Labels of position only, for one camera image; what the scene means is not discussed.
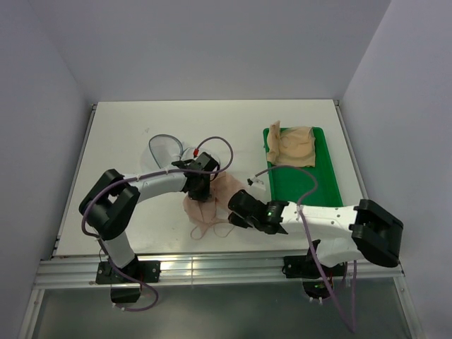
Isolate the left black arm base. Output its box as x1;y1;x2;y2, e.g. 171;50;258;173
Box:
95;259;160;305

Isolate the mesh laundry bag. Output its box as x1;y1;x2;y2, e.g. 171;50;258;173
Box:
139;133;195;173

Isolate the beige bra in tray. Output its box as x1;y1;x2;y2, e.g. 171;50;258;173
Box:
266;121;316;167

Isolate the green plastic tray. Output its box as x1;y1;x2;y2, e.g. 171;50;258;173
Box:
268;127;343;207

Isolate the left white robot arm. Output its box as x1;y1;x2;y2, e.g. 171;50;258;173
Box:
78;152;220;282

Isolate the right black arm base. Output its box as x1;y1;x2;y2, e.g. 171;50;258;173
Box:
282;255;347;301

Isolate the aluminium frame rail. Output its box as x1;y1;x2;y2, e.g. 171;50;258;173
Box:
18;250;415;338

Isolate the pink bra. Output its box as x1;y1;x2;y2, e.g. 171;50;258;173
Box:
183;172;244;240

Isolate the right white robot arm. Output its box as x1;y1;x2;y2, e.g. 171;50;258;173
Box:
228;190;403;275

